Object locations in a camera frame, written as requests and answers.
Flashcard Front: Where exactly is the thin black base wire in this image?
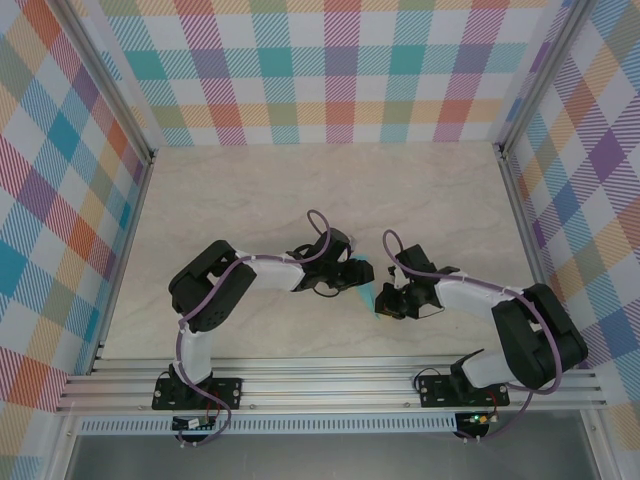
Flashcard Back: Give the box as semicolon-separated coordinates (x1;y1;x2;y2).
412;367;452;397

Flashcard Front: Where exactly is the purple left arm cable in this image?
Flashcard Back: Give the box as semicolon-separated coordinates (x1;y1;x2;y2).
177;209;334;447

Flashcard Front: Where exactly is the small black circuit board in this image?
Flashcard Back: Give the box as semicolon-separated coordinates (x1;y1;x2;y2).
171;415;216;432

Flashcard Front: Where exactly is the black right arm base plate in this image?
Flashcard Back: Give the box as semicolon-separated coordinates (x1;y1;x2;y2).
418;374;510;409

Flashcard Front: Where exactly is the grey metal panel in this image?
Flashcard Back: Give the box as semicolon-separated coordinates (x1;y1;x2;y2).
64;433;601;480

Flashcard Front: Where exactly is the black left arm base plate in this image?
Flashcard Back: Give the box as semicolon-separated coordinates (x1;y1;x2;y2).
151;377;245;412

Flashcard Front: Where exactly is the light blue cloth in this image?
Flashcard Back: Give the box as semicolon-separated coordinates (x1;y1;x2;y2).
352;254;384;321

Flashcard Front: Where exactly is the aluminium corner post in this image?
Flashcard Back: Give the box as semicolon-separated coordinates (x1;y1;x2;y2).
492;0;601;161
58;0;157;166

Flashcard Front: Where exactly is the aluminium mounting rail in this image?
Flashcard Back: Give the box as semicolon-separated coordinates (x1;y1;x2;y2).
54;355;609;415

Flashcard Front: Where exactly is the aluminium side rail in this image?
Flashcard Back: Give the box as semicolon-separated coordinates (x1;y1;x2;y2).
497;144;574;371
87;149;157;376

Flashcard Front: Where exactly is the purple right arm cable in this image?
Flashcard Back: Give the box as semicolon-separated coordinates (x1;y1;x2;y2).
382;229;562;446

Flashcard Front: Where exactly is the slotted grey cable duct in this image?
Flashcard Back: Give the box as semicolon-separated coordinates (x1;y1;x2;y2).
77;413;459;435

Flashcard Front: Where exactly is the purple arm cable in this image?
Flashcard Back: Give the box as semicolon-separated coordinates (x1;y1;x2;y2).
382;229;562;446
177;209;334;447

